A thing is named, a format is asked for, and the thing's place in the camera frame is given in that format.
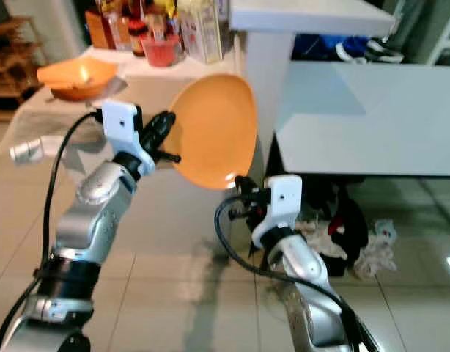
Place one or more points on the orange food box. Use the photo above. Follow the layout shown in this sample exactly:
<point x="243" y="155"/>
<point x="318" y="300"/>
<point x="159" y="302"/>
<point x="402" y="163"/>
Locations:
<point x="100" y="29"/>

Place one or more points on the silver metal cup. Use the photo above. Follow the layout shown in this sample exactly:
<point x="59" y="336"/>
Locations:
<point x="27" y="152"/>

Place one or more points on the orange plastic plate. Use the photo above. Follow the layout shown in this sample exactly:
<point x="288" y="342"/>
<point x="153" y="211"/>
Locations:
<point x="214" y="132"/>

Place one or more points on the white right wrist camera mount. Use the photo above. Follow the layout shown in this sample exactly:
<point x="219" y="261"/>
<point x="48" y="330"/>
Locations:
<point x="282" y="202"/>

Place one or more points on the white crumpled plastic bag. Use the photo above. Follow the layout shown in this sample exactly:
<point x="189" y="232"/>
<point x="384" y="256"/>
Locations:
<point x="375" y="249"/>

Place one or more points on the brown labelled bottle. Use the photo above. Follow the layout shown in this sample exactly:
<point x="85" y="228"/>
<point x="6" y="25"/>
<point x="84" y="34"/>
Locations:
<point x="157" y="26"/>

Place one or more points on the dark sauce jar red lid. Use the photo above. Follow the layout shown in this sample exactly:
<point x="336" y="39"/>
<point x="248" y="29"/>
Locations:
<point x="137" y="38"/>

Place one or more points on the blue white shoe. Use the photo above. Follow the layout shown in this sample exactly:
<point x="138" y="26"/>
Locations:
<point x="327" y="50"/>

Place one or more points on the white printed carton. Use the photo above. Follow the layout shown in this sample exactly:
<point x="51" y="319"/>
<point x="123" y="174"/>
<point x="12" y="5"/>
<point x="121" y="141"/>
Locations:
<point x="201" y="33"/>

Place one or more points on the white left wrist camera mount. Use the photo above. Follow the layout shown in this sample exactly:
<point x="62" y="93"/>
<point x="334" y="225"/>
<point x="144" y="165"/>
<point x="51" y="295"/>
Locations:
<point x="122" y="128"/>

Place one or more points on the black white shoe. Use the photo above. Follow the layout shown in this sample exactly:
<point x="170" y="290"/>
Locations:
<point x="385" y="50"/>

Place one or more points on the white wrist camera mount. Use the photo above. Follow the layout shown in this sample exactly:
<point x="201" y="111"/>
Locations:
<point x="122" y="128"/>
<point x="282" y="202"/>

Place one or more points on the beige table cloth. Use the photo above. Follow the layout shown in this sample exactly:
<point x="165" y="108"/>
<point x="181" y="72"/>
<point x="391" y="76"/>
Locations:
<point x="56" y="121"/>

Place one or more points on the wooden shelf rack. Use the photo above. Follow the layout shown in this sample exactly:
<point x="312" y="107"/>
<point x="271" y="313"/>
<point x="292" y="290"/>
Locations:
<point x="12" y="73"/>

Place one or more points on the white counter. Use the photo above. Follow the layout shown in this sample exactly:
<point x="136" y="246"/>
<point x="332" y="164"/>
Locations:
<point x="364" y="110"/>

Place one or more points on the orange plastic bowl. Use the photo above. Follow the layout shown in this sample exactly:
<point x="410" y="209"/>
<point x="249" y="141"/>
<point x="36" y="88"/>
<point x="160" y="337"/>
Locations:
<point x="75" y="77"/>

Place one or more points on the red lidded plastic container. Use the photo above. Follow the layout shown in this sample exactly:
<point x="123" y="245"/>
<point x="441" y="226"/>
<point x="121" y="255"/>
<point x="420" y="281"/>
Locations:
<point x="161" y="51"/>

